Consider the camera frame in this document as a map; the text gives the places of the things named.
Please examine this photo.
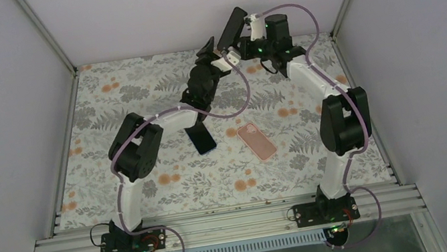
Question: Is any black phone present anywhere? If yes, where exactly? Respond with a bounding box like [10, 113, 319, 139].
[216, 7, 248, 52]

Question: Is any pink phone case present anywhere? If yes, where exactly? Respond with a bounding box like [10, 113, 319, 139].
[236, 122, 277, 162]

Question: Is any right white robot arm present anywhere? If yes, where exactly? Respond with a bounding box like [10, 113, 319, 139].
[238, 14, 371, 223]

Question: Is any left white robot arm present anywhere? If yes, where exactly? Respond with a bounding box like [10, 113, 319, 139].
[108, 39, 241, 252]

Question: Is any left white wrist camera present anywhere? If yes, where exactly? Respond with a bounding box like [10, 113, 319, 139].
[220, 49, 241, 71]

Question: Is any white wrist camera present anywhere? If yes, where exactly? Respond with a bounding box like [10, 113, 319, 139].
[220, 49, 241, 71]
[244, 13, 266, 41]

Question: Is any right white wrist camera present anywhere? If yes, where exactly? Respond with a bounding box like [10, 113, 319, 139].
[244, 13, 266, 41]

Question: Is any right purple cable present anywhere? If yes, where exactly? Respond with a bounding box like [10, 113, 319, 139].
[256, 0, 389, 252]

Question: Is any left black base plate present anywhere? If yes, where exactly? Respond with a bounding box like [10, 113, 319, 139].
[100, 229, 166, 252]

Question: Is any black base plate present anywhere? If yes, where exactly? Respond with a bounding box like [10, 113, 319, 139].
[292, 194, 361, 228]
[100, 229, 166, 252]

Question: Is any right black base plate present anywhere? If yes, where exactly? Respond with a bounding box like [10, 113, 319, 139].
[292, 194, 361, 228]

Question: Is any aluminium rail frame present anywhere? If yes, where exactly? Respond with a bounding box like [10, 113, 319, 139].
[34, 182, 427, 252]

